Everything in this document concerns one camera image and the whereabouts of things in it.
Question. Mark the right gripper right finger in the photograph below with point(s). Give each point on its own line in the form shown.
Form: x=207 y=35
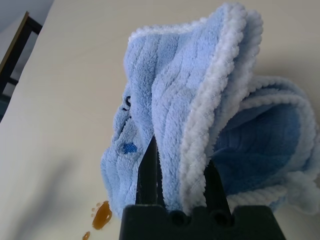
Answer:
x=215 y=190

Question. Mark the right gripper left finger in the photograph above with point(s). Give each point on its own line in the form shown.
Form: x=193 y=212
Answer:
x=147 y=185

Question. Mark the light blue fluffy rag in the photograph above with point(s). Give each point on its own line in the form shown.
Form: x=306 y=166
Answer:
x=175 y=87

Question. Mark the large brown liquid puddle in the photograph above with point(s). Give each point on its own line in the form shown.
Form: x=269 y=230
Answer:
x=102 y=216

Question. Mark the small brown liquid drop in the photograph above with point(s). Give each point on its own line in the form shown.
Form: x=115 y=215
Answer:
x=86 y=235

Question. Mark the side table with black frame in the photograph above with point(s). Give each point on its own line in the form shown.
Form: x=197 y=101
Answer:
x=15 y=57

